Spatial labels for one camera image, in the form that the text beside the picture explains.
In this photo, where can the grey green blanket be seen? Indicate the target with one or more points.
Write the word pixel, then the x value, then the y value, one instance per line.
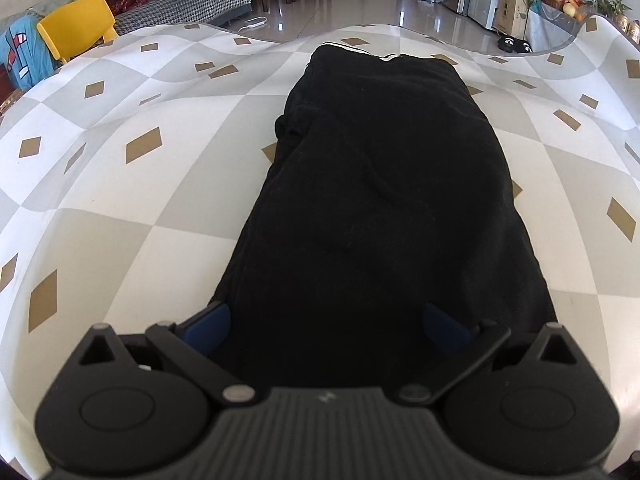
pixel 45 7

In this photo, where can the blue printed cloth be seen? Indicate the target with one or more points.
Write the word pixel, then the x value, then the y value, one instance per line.
pixel 22 55

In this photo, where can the cardboard box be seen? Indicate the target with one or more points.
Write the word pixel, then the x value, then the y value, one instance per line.
pixel 511 10

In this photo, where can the gold tin can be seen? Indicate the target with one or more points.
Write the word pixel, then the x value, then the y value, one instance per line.
pixel 620 21
pixel 633 30

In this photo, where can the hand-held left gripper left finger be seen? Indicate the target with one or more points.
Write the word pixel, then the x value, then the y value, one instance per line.
pixel 210 327

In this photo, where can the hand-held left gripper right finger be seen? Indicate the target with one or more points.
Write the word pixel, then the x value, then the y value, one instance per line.
pixel 447 332

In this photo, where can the houndstooth sofa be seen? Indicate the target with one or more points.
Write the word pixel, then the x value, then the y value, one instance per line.
pixel 190 2

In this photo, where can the black t-shirt with red print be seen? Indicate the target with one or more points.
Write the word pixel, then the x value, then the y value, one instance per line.
pixel 390 185

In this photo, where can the brown wooden cabinet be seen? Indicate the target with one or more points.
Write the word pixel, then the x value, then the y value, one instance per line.
pixel 7 90

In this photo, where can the yellow plastic chair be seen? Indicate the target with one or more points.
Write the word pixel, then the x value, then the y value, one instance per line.
pixel 75 22

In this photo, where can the white power strip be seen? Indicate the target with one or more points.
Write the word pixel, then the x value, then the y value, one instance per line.
pixel 254 23

